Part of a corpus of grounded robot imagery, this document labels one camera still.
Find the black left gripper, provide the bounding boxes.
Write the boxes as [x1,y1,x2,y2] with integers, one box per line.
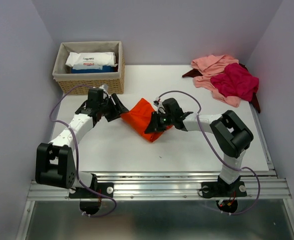
[99,93,129,122]

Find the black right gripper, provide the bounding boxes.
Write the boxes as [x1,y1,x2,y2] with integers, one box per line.
[144,111,174,134]

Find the orange t-shirt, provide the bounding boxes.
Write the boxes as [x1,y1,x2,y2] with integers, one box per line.
[121,98,163,143]

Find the woven wicker basket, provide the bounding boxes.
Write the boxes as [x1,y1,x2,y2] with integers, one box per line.
[52,41,125,94]

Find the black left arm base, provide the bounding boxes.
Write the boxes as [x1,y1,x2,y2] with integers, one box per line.
[68,182,116,218]

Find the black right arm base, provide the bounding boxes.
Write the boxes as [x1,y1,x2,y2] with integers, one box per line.
[197,176,247,214]

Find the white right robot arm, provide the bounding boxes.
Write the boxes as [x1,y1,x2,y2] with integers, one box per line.
[144,98,253,195]

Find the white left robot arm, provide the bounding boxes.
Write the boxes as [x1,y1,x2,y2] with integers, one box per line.
[35,84,128,197]

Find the blue rolled t-shirt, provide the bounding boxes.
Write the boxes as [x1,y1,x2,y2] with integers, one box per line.
[71,65,118,74]

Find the dark maroon t-shirt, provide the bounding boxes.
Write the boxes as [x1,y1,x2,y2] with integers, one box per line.
[182,63,261,113]

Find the white rolled t-shirt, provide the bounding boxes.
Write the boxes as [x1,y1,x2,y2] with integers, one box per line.
[65,52,117,67]

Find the light pink t-shirt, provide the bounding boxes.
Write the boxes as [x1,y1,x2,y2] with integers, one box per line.
[191,54,240,108]

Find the magenta t-shirt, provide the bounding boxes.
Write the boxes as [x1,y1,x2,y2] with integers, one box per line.
[210,63,259,102]

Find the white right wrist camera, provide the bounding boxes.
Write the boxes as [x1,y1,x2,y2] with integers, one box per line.
[153,98,166,114]

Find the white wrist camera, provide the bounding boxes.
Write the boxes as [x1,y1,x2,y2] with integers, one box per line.
[153,98,166,114]
[99,84,109,92]

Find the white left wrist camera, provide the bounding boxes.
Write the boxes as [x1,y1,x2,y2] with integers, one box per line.
[99,84,109,92]

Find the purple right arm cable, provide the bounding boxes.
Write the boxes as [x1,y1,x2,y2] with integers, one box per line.
[153,90,260,217]

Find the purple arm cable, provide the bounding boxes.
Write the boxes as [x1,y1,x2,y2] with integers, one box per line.
[153,90,260,217]
[49,84,117,218]

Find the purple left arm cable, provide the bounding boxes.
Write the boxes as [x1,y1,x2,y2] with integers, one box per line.
[49,84,117,218]

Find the aluminium mounting rail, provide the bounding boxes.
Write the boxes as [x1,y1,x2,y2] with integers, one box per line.
[26,170,293,201]

